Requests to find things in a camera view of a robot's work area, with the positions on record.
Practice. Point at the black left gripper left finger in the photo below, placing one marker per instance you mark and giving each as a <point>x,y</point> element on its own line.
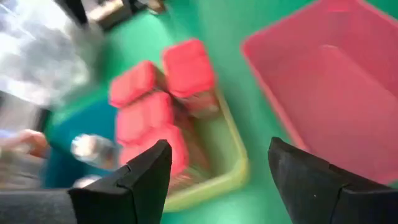
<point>136,193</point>

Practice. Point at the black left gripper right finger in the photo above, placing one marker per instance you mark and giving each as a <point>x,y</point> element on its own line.
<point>311,193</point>

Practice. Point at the yellow-green plastic bin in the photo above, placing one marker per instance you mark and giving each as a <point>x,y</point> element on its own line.
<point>227,168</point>

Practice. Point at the teal plastic bin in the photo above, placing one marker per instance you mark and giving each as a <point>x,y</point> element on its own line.
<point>81,118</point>

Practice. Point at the pink plastic bin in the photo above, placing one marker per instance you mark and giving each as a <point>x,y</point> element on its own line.
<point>335,93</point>

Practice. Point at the clear plastic storage bin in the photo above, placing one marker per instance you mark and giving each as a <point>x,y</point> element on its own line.
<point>40,53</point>

